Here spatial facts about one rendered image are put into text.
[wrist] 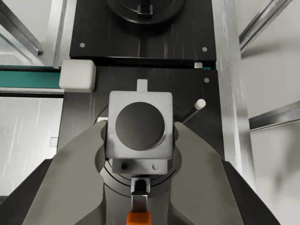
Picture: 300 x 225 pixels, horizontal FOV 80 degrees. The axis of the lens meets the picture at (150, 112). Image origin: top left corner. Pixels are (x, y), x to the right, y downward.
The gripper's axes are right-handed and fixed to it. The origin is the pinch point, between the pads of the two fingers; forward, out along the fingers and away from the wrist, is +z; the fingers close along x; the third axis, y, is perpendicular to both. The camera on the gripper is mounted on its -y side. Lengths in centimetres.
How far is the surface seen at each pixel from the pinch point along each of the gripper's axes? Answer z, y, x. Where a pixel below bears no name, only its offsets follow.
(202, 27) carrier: 22.8, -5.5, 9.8
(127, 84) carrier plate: 15.7, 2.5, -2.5
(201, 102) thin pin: 3.9, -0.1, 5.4
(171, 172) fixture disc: 5.8, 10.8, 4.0
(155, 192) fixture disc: 4.1, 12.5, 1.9
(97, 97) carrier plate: 14.2, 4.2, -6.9
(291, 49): 33.7, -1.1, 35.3
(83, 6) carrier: 25.2, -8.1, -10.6
